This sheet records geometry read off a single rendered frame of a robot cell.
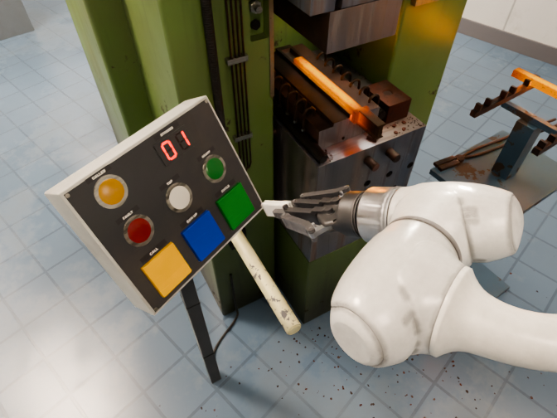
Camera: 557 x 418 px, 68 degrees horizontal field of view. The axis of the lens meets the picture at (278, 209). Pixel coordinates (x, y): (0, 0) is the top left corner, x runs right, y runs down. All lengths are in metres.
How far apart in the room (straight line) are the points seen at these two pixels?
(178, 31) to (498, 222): 0.73
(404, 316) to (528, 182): 1.25
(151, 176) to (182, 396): 1.15
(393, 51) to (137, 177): 0.89
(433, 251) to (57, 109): 3.02
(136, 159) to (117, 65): 0.73
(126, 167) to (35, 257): 1.63
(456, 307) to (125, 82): 1.28
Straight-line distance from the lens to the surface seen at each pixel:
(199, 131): 0.85
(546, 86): 1.59
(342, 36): 1.02
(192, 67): 1.03
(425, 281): 0.45
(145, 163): 0.79
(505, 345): 0.46
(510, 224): 0.55
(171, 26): 0.98
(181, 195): 0.82
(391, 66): 1.40
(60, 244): 2.35
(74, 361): 1.98
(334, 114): 1.18
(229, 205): 0.88
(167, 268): 0.81
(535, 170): 1.70
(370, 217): 0.61
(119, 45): 1.45
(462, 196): 0.56
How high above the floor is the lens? 1.67
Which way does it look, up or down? 48 degrees down
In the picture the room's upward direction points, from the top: straight up
